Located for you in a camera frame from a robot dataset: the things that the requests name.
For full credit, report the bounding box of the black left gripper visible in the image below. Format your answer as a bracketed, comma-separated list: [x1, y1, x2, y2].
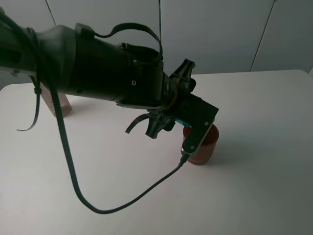
[146, 59, 219, 139]

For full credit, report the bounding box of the teal translucent cup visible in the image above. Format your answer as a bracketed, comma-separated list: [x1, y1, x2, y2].
[175, 118, 191, 128]

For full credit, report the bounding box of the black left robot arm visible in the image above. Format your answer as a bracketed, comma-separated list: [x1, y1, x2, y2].
[0, 13, 218, 140]

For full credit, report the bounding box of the red plastic cup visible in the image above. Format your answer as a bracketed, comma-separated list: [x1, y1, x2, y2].
[187, 124, 219, 165]

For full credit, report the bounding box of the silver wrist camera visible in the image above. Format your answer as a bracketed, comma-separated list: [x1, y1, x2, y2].
[181, 115, 219, 158]

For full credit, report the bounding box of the black camera cable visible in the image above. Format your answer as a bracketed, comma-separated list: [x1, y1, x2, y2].
[0, 9, 189, 215]

